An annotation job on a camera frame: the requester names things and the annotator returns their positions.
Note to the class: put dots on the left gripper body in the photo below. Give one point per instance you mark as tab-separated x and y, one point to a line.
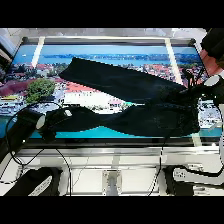
58	118

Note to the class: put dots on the blue jeans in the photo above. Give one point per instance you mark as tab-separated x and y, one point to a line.
133	83

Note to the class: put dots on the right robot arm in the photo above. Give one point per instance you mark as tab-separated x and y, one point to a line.
200	180

